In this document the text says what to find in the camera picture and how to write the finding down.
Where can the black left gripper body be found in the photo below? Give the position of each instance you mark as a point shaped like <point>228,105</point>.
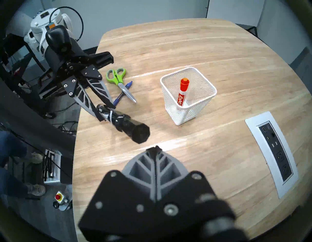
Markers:
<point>65,65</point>

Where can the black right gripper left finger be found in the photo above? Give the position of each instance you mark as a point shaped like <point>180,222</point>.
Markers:
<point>126,195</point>

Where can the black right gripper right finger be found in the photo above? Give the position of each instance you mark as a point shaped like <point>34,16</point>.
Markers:
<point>190,195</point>

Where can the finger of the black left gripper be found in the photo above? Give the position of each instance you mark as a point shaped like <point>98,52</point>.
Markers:
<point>100,85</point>
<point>80,95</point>

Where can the black permanent marker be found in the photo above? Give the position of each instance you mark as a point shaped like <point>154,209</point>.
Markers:
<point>131,126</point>

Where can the orange white dry-erase marker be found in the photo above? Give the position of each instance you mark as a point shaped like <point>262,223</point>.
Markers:
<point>183,90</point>

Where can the blue ballpoint pen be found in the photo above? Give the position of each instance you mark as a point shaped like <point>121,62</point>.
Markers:
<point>118,98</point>

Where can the white mesh pen holder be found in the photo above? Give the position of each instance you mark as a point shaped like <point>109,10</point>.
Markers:
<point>202,105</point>

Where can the red emergency stop button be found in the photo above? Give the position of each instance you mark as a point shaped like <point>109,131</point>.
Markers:
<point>58,196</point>

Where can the tan work shoe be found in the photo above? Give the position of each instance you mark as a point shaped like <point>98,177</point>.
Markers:
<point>37,158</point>
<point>36,190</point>

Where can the grey metal control box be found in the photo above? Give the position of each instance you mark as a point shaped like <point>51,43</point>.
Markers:
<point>54,168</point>

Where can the person legs blue jeans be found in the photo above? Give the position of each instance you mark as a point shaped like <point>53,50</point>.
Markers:
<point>9,146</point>

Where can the grey table power outlet panel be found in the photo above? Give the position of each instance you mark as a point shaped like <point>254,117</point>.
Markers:
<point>256,129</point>

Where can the rolling whiteboard on stand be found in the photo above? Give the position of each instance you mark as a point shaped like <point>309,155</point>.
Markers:
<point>234,8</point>

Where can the grey mesh-back chair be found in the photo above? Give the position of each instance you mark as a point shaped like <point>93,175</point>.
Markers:
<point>302,65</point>

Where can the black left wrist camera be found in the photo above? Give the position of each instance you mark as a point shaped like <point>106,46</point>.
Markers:
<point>58,39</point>

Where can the black wheeled stand frame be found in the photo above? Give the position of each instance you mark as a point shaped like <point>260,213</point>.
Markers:
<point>22,80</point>

